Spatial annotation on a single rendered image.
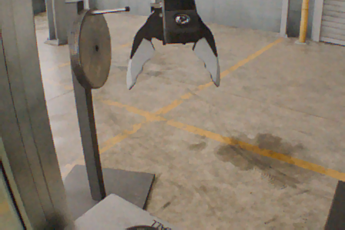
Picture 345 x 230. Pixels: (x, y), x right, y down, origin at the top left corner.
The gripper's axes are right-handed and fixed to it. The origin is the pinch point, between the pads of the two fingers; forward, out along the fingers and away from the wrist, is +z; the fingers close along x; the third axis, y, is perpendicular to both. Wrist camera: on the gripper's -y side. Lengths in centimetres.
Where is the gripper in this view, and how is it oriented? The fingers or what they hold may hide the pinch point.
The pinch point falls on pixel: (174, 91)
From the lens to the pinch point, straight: 51.0
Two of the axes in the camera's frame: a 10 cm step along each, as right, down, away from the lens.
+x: -10.0, 0.4, -0.7
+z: 0.0, 9.1, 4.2
